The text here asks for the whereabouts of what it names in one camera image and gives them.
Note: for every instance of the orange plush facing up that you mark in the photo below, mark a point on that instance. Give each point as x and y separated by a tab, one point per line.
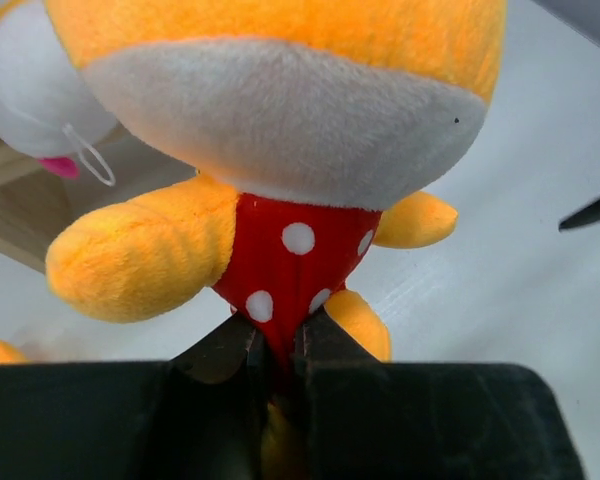
314	128

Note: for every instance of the wooden shelf unit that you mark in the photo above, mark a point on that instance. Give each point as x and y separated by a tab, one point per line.
36	205

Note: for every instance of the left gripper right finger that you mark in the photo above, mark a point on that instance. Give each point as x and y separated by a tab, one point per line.
367	419

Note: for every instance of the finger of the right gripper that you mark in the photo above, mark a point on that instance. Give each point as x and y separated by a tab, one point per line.
586	216

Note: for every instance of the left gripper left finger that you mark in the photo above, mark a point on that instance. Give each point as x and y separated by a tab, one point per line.
196	416

